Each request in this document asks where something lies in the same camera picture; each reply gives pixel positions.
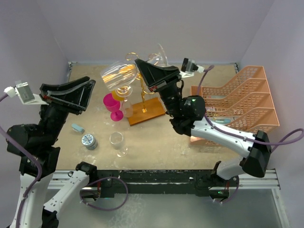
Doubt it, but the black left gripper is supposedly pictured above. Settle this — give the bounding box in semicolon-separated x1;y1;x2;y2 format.
39;75;95;144

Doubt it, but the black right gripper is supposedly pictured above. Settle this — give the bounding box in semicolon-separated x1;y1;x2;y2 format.
135;59;181;117

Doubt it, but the orange plastic goblet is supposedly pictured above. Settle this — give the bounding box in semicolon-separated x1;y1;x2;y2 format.
113;64;137;101

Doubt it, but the clear wine glass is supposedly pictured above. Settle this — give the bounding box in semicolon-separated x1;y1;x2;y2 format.
100;44;168;91
115;85;133;118
109;132;128;157

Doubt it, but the pink plastic goblet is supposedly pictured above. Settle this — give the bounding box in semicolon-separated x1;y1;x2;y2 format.
103;93;124;122

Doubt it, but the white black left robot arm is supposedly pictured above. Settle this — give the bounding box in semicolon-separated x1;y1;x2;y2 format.
1;76;98;228

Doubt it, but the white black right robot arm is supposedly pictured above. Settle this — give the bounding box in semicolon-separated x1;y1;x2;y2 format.
135;58;271;186

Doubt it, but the small light blue object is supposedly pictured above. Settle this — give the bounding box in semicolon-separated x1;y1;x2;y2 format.
71;123;85;133

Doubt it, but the small round tin can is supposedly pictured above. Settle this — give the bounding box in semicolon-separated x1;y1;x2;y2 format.
81;133;98;150

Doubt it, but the peach plastic file organizer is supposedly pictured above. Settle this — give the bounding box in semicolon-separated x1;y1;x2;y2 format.
189;65;280;146

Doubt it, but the gold wire wine glass rack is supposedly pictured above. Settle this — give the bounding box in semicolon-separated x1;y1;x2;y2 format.
124;52;167;126

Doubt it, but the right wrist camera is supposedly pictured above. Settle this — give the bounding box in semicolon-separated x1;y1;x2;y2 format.
180;58;205;79

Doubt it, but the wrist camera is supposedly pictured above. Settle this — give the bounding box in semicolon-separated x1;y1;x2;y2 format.
180;58;205;79
4;81;47;105

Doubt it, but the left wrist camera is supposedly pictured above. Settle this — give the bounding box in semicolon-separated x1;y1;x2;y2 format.
4;81;47;105

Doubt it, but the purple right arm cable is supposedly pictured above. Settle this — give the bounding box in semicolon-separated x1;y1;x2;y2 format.
196;65;304;152

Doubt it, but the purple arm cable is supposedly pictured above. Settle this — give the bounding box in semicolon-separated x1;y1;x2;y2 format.
196;65;304;152
0;93;44;228

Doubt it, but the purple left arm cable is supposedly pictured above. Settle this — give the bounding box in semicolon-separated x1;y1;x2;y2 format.
0;93;44;228

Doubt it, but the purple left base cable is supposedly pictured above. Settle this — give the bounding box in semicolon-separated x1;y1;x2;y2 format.
79;176;129;211

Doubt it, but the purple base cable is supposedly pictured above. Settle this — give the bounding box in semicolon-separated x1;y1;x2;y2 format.
79;176;129;211
212;175;239;205

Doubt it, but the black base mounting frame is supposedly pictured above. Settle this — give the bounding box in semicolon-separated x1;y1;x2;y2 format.
89;170;239;198

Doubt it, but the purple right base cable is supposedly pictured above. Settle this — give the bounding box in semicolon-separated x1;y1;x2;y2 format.
212;175;239;205

